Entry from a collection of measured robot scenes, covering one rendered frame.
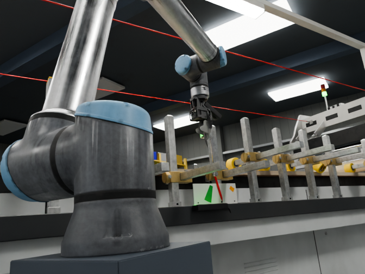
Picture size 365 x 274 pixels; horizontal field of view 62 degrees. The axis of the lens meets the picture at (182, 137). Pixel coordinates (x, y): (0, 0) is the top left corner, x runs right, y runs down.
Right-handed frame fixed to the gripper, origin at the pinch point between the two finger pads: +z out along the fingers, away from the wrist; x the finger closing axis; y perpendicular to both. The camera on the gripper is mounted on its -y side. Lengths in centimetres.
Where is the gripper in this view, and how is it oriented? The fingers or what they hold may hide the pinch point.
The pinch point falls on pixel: (207, 137)
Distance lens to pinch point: 147.8
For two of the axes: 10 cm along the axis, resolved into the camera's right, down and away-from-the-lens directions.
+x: 5.2, -2.6, -8.1
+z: 0.8, 9.6, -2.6
